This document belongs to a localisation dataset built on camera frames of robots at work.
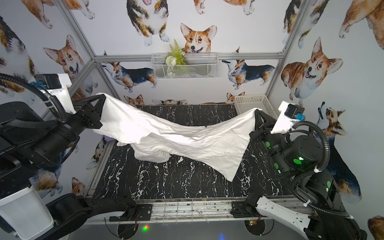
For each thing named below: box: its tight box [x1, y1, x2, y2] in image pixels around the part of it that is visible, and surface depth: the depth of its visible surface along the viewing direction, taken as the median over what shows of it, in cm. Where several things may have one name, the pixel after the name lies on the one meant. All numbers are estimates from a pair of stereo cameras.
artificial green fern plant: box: [165, 39, 187, 66], surface depth 84 cm
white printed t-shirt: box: [93, 93, 261, 182], surface depth 59 cm
